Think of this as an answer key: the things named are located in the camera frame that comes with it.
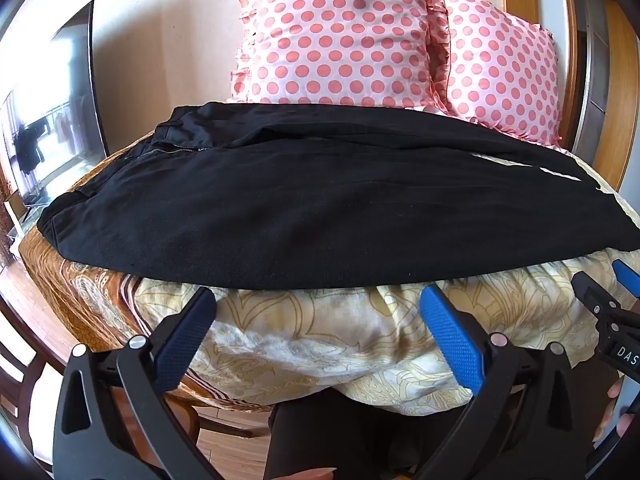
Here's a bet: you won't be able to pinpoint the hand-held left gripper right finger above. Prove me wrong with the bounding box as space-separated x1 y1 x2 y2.
419 285 598 480

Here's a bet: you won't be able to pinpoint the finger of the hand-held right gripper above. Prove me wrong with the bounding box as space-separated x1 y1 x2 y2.
611 258 640 293
571 271 612 317

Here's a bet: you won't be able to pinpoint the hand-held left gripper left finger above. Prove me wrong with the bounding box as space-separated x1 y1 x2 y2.
52 286 218 480

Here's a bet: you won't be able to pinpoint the black pants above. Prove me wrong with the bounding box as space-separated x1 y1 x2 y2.
37 101 640 291

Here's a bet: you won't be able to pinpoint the person's right hand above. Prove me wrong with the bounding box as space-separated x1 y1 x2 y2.
601 376 627 442

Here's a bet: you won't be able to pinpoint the person's left hand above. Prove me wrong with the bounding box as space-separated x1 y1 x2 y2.
276 467 337 480

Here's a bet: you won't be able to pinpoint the cream and brown patterned bedspread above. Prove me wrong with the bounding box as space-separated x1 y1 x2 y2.
17 130 640 417

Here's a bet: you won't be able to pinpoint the person's dark trouser legs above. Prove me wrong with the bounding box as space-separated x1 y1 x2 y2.
262 391 482 480

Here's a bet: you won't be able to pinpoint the dark wooden chair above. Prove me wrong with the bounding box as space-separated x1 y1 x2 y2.
0 337 63 463

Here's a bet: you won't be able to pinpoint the glass television stand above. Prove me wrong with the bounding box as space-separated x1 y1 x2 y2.
0 190 51 262

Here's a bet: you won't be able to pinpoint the grey door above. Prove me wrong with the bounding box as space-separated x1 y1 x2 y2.
570 0 612 128

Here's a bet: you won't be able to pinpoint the pink polka dot ruffled pillow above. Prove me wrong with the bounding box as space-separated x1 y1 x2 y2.
227 0 451 111
440 0 564 148

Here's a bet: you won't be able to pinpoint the wooden bed frame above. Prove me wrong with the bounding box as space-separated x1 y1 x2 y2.
165 384 276 442

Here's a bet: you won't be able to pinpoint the wall mirror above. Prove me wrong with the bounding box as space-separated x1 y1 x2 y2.
0 0 111 207

